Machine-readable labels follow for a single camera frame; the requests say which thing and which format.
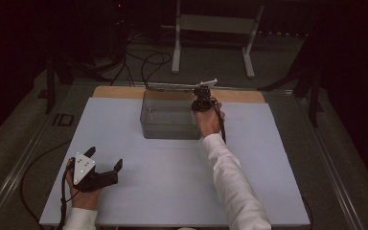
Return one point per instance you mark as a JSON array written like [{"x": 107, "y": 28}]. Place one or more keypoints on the dark metal stand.
[
  {"x": 52, "y": 80},
  {"x": 303, "y": 83}
]

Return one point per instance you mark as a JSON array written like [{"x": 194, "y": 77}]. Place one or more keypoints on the person's left hand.
[{"x": 84, "y": 198}]

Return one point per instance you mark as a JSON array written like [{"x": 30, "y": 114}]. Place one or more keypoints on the grey transparent plastic container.
[{"x": 169, "y": 123}]

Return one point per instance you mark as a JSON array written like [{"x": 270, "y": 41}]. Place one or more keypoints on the white metal stand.
[{"x": 214, "y": 25}]

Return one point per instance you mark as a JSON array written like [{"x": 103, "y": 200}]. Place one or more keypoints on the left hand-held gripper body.
[{"x": 87, "y": 175}]

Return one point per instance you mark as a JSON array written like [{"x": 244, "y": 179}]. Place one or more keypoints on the person's right hand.
[{"x": 209, "y": 123}]

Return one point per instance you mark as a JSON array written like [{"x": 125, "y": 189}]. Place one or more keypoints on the grey metal floor rail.
[
  {"x": 19, "y": 166},
  {"x": 329, "y": 166}
]

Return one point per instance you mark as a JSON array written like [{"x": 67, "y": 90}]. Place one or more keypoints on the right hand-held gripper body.
[{"x": 208, "y": 103}]

